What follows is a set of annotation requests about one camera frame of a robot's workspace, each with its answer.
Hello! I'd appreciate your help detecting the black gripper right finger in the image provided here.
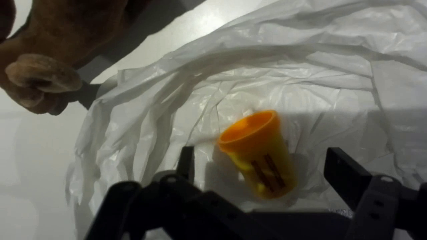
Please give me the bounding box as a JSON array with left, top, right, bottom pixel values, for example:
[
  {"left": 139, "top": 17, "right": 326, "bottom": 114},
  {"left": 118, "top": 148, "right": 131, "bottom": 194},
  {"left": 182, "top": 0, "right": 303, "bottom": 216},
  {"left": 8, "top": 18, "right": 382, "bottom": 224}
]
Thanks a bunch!
[{"left": 323, "top": 146, "right": 427, "bottom": 240}]

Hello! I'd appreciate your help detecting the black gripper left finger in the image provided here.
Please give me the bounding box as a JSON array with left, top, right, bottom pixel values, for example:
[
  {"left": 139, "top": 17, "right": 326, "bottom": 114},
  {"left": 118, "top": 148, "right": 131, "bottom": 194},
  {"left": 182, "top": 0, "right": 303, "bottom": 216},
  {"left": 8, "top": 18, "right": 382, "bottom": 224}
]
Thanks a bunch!
[{"left": 86, "top": 145, "right": 198, "bottom": 240}]

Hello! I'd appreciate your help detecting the yellow cup with orange rim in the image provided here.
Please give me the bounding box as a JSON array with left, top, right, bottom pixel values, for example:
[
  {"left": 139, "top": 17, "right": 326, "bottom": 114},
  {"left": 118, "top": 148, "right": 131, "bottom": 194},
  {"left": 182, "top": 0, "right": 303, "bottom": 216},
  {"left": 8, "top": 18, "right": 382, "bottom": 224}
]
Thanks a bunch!
[{"left": 215, "top": 108, "right": 298, "bottom": 200}]

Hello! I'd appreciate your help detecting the brown plush animal toy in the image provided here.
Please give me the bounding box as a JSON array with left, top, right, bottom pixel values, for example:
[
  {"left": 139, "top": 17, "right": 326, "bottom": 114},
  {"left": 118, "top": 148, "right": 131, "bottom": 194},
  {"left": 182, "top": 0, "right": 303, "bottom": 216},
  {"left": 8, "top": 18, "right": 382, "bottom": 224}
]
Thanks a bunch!
[{"left": 0, "top": 0, "right": 135, "bottom": 117}]

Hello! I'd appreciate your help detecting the clear plastic bag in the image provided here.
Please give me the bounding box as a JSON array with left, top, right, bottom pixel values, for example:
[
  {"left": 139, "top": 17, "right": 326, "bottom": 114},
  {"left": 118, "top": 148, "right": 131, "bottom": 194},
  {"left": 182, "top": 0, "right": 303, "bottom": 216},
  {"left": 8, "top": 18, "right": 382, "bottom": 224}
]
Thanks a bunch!
[{"left": 64, "top": 0, "right": 427, "bottom": 232}]

